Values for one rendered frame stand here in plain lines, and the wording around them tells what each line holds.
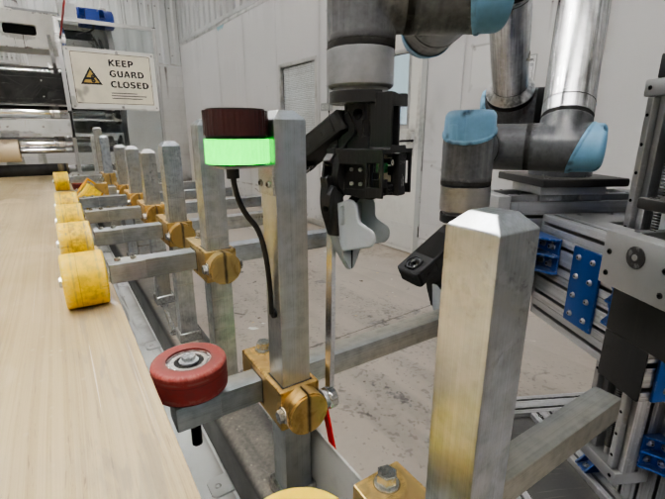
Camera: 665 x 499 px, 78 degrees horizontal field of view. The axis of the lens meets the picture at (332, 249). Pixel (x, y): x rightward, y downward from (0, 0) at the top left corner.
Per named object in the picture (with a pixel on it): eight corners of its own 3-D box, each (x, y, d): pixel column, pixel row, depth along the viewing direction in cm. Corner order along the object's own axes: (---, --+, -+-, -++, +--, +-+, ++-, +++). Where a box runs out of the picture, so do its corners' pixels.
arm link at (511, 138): (524, 168, 74) (520, 174, 64) (460, 166, 79) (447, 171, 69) (530, 122, 71) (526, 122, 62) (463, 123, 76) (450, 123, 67)
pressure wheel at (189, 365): (220, 411, 54) (213, 332, 51) (242, 449, 48) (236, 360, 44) (154, 435, 50) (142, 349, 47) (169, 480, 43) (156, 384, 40)
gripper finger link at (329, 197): (331, 239, 49) (330, 161, 46) (320, 237, 49) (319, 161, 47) (352, 231, 52) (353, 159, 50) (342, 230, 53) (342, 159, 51)
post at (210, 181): (233, 392, 76) (213, 119, 63) (240, 402, 74) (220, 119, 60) (215, 399, 74) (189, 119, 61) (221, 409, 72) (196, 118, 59)
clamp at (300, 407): (277, 371, 59) (275, 339, 57) (329, 426, 48) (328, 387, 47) (238, 384, 56) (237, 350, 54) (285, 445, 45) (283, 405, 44)
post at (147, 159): (172, 322, 118) (151, 149, 105) (175, 326, 115) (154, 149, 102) (159, 325, 116) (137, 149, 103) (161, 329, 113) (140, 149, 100)
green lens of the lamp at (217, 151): (254, 159, 44) (253, 138, 43) (280, 163, 39) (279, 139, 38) (197, 161, 40) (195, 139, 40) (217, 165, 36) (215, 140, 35)
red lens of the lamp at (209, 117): (253, 135, 43) (252, 113, 42) (279, 136, 38) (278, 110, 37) (195, 135, 40) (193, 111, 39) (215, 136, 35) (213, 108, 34)
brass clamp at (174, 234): (182, 233, 97) (180, 211, 95) (200, 246, 86) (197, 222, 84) (154, 237, 93) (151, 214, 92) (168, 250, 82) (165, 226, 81)
